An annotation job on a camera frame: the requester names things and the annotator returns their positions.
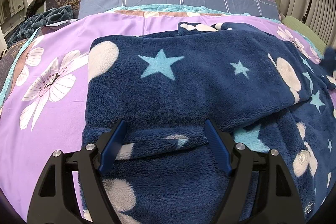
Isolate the teal fleece blanket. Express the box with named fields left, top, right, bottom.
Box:
left=7, top=5, right=75, bottom=48

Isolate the purple floral bedsheet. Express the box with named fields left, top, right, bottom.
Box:
left=1, top=12, right=335, bottom=223

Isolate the green cushion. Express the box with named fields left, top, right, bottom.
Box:
left=282, top=16, right=327, bottom=57

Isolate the navy star fleece pajama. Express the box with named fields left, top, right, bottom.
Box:
left=83, top=22, right=335, bottom=223

